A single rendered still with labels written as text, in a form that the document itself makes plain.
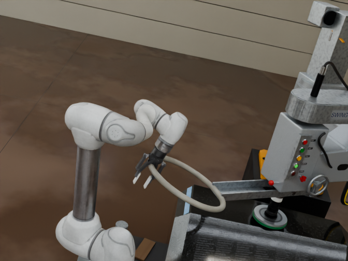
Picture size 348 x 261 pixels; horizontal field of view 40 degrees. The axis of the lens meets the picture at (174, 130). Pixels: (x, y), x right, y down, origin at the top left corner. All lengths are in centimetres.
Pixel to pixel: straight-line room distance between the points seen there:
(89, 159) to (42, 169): 267
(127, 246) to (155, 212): 218
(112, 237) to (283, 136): 117
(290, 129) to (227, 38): 629
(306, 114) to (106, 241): 125
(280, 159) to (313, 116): 33
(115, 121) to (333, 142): 158
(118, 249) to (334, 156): 143
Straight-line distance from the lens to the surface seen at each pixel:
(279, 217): 313
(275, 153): 287
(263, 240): 306
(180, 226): 301
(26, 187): 444
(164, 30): 890
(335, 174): 308
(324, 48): 359
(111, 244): 219
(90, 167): 207
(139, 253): 384
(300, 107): 268
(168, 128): 241
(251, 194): 282
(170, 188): 239
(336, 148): 300
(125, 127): 187
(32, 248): 382
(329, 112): 275
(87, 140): 198
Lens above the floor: 250
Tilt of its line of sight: 25 degrees down
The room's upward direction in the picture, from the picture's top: 13 degrees clockwise
